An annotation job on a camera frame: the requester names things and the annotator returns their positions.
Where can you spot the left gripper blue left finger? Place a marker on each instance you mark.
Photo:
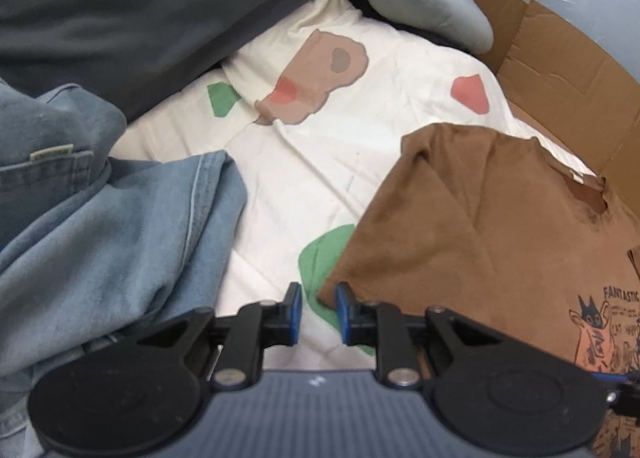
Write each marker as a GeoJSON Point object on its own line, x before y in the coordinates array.
{"type": "Point", "coordinates": [244, 337]}

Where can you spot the cream bear print bedsheet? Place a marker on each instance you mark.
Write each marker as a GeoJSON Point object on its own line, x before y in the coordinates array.
{"type": "Point", "coordinates": [313, 112]}

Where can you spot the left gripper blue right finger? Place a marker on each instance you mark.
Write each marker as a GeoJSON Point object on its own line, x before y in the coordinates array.
{"type": "Point", "coordinates": [386, 329]}

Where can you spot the dark grey pillow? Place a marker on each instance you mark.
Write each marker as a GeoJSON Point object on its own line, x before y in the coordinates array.
{"type": "Point", "coordinates": [133, 53]}

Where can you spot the grey denim garment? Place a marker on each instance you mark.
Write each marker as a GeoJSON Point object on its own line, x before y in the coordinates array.
{"type": "Point", "coordinates": [94, 248]}

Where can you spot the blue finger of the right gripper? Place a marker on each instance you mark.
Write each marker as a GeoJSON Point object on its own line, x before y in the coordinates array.
{"type": "Point", "coordinates": [607, 377]}

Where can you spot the brown cardboard sheet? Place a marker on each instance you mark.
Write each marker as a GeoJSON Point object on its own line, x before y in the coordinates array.
{"type": "Point", "coordinates": [566, 86]}

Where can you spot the brown printed t-shirt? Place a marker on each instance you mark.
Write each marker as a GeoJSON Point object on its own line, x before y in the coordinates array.
{"type": "Point", "coordinates": [495, 228]}

